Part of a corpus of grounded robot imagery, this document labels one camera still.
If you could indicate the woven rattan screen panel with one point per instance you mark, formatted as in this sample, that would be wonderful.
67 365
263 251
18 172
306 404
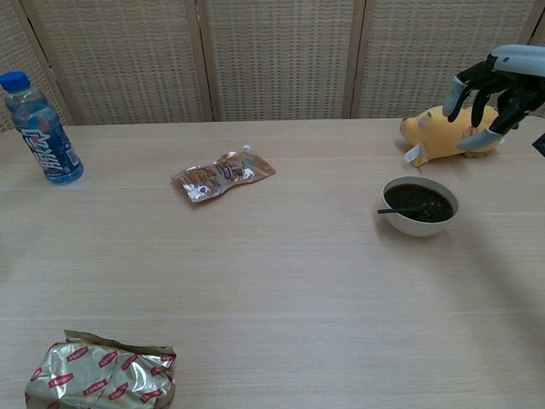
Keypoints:
277 64
17 34
426 51
537 21
127 64

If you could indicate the silver Lipton foil bag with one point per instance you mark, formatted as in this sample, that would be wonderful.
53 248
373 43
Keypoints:
98 375

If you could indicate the black plastic spoon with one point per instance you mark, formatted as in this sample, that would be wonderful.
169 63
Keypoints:
396 210

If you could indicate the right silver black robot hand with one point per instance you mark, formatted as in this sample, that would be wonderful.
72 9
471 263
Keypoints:
519 64

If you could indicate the yellow plush bear toy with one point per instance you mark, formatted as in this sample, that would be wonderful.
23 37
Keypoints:
430 136

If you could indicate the blue sports drink bottle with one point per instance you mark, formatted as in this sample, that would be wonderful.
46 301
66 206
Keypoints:
42 140

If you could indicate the white cup with dark liquid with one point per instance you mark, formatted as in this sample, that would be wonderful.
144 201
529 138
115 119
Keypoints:
419 230

